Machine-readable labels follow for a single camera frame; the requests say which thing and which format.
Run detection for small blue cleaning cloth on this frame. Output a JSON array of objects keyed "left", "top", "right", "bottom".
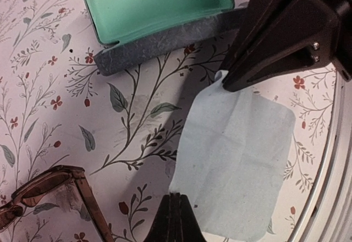
[{"left": 169, "top": 70, "right": 295, "bottom": 241}]

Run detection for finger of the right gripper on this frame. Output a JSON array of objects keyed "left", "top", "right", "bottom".
[
  {"left": 220, "top": 0, "right": 292, "bottom": 70},
  {"left": 223, "top": 0, "right": 338, "bottom": 92}
]

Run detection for front aluminium rail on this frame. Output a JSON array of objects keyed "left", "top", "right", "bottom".
[{"left": 288, "top": 75, "right": 351, "bottom": 241}]

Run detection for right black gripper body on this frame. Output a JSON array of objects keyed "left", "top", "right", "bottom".
[{"left": 322, "top": 0, "right": 351, "bottom": 81}]

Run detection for blue glasses case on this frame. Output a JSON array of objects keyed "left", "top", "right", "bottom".
[{"left": 84, "top": 0, "right": 245, "bottom": 76}]

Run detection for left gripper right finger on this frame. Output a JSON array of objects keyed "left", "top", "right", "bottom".
[{"left": 174, "top": 194, "right": 205, "bottom": 242}]

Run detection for brown sunglasses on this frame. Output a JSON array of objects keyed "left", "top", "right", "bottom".
[{"left": 1, "top": 165, "right": 114, "bottom": 241}]

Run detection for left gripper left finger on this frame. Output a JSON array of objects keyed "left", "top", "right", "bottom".
[{"left": 145, "top": 194, "right": 175, "bottom": 242}]

